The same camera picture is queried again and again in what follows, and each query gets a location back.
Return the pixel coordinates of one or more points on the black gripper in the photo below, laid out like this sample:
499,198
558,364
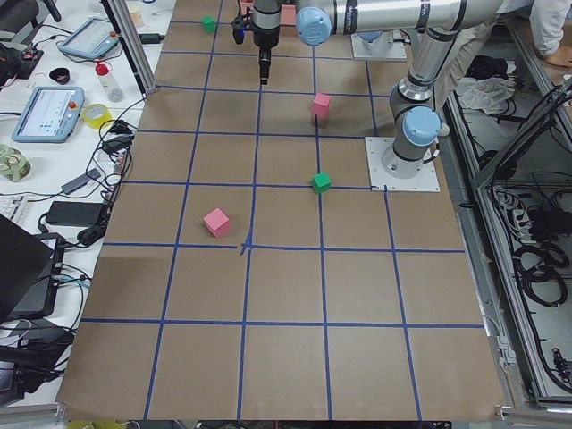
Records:
265,39

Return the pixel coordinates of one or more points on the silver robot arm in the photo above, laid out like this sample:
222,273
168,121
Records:
373,27

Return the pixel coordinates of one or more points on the pink plastic bin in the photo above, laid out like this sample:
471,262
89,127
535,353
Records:
288,11

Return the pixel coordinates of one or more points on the green cube at table edge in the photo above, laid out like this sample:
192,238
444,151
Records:
208,24

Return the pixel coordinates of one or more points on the pink cube centre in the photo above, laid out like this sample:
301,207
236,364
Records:
321,105

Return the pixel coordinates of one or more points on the pink cube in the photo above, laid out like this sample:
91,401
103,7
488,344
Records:
217,222
321,105

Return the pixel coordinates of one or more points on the green cube near gripper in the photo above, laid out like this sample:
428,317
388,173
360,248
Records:
321,182

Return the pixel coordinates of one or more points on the clear bottle red cap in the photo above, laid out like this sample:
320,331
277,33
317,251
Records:
108,82

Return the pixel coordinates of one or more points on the pink cube far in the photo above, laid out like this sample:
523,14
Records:
217,222

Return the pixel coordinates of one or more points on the teach pendant far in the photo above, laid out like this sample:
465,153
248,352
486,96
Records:
92,40

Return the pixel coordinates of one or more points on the teach pendant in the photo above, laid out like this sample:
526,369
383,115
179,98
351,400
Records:
92,40
50,115

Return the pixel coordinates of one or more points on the yellow tape roll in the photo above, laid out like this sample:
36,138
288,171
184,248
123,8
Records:
96,116

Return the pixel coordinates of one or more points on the black bowl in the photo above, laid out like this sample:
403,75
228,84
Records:
60,75

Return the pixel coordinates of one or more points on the teach pendant near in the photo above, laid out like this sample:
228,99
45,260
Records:
50,115

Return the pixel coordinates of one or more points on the white crumpled cloth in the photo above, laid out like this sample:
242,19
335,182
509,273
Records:
490,96

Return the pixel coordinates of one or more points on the black power adapter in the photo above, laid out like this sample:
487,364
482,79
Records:
76,214

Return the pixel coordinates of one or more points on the patterned tape roll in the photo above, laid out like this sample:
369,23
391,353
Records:
14,165

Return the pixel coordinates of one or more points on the person in beige clothes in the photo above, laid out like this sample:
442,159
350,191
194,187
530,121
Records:
547,19

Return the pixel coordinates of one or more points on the black laptop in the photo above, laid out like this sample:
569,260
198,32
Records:
29,266

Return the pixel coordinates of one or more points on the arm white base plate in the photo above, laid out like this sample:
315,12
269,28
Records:
385,46
388,172

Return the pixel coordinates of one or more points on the aluminium frame post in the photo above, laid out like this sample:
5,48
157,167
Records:
118,14

